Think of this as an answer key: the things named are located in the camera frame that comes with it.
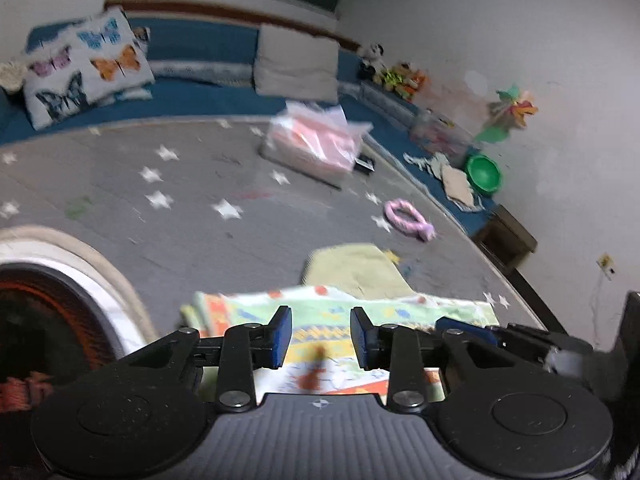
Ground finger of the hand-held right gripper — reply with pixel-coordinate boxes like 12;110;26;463
434;316;507;350

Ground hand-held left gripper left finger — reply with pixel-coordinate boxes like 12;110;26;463
120;305;293;413

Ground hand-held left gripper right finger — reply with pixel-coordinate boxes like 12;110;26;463
350;306;483;413

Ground colourful patterned garment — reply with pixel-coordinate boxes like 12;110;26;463
180;242;501;403

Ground dark wooden stool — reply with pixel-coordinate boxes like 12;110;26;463
472;204;538;276

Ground beige flat cloth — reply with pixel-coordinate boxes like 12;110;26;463
440;165;476;206

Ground green plastic bowl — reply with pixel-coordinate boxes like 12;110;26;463
465;154;502;197

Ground white patterned cloth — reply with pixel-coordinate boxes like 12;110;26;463
404;152;451;176

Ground clear plastic container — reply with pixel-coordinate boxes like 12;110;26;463
410;110;476;166

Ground plastic bag with pink cloth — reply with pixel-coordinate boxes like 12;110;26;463
259;101;373;190

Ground round beige rimmed basket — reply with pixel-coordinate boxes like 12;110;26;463
0;225;161;461

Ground colourful paper pinwheel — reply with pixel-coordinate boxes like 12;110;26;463
475;85;540;143

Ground colourful plush toys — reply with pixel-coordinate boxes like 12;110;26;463
375;61;431;103

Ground white square cushion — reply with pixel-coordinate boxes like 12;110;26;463
253;24;341;106

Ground panda plush toy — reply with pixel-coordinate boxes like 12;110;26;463
357;42;388;81

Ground blue floor mat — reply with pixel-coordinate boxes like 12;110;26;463
0;15;501;221

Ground butterfly print pillow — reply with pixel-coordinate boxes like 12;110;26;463
22;6;156;130

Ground cream crumpled cloth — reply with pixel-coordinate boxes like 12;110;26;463
0;60;26;92

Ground pink fabric ring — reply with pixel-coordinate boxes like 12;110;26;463
383;199;436;242

